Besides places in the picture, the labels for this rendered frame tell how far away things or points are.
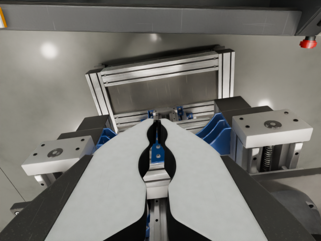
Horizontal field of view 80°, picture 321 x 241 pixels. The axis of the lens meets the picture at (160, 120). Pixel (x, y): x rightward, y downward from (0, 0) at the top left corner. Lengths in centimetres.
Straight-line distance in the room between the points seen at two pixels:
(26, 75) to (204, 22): 142
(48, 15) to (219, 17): 29
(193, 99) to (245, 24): 88
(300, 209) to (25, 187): 221
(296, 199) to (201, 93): 86
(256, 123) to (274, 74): 114
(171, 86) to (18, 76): 106
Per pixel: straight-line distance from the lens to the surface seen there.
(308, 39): 64
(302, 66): 169
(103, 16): 38
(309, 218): 51
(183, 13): 37
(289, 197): 51
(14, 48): 162
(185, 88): 120
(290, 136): 48
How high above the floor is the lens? 132
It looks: 60 degrees down
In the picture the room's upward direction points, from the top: 178 degrees clockwise
